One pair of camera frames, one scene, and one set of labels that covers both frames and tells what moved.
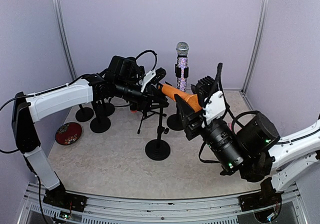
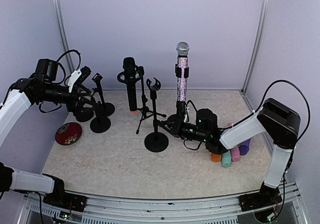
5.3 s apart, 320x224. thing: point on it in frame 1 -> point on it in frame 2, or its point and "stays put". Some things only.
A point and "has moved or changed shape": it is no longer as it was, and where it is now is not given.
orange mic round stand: (158, 149) has moved or changed shape
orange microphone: (192, 100) has moved or changed shape
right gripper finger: (203, 88) -> (170, 126)
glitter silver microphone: (181, 69) stays put
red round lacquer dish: (68, 133) stays put
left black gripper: (149, 95) -> (71, 107)
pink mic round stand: (84, 114) stays put
